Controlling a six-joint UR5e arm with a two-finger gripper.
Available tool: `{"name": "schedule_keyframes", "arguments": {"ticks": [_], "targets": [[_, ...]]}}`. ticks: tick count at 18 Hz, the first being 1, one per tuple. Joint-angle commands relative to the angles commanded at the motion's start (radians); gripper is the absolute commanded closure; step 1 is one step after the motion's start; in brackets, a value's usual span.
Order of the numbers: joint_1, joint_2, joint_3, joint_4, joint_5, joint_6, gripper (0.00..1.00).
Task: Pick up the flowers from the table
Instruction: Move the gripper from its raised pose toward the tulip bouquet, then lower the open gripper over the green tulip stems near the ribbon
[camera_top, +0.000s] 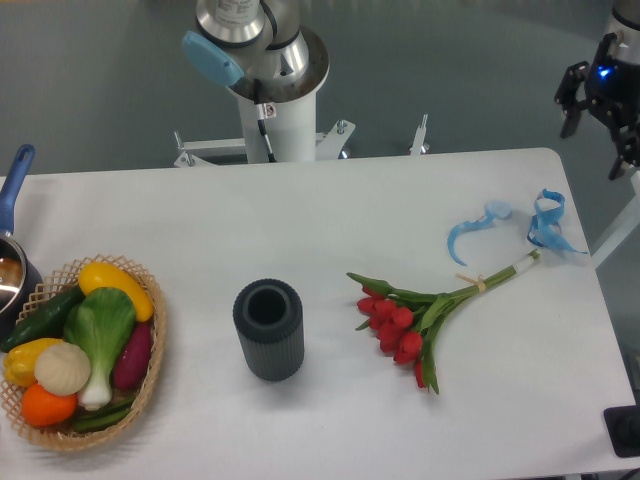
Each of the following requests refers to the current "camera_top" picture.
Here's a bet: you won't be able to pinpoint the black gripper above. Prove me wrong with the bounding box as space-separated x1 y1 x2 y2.
554 30 639 181

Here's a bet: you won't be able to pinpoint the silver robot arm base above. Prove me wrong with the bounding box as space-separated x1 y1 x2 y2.
181 0 329 103

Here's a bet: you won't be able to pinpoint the blue curled ribbon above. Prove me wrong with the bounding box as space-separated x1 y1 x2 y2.
527 189 587 254

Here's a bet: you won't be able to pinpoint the blue ribbon with spool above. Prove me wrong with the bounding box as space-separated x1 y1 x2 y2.
446 200 512 266

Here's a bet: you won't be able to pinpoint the red tulip bouquet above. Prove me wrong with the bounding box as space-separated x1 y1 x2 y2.
347 249 541 393

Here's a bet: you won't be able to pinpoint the black device at table edge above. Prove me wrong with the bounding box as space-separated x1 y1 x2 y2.
603 405 640 458

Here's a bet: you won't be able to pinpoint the dark grey ribbed vase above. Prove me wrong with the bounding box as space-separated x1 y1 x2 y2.
232 279 305 382

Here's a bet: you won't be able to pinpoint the purple sweet potato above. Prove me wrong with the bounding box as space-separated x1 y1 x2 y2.
112 323 152 390

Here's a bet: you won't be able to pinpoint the yellow squash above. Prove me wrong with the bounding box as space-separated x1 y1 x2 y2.
78 261 154 322

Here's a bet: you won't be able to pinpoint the green bok choy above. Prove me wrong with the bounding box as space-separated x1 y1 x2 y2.
63 287 136 411

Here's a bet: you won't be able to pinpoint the dark green cucumber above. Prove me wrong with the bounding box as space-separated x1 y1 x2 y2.
1 285 85 353

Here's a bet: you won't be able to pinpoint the green bean pods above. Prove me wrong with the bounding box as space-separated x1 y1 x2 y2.
71 397 134 434

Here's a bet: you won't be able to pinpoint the white garlic bulb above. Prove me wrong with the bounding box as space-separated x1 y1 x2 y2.
34 342 91 396

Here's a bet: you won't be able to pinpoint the woven wicker basket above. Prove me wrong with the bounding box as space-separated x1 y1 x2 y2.
1 254 167 452

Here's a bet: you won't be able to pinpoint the yellow bell pepper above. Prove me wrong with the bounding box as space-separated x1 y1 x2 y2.
3 338 63 388

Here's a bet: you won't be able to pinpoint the orange fruit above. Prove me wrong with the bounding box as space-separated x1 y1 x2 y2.
21 383 78 427

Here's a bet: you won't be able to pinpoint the white frame leg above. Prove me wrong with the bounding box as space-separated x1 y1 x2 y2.
591 170 639 269

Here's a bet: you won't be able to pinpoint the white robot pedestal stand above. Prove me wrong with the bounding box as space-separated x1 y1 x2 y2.
172 90 431 169

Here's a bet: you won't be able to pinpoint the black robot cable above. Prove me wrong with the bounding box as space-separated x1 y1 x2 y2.
252 79 278 164

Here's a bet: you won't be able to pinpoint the blue handled saucepan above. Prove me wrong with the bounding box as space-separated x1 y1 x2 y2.
1 144 42 341

